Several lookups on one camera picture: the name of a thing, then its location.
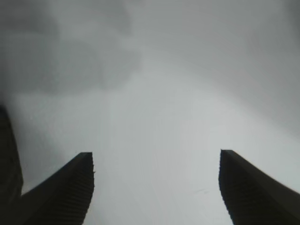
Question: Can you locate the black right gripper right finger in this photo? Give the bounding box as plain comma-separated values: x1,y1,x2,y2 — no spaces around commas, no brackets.
218,149,300,225

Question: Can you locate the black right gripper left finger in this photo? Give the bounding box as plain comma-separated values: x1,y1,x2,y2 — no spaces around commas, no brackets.
14,152,95,225

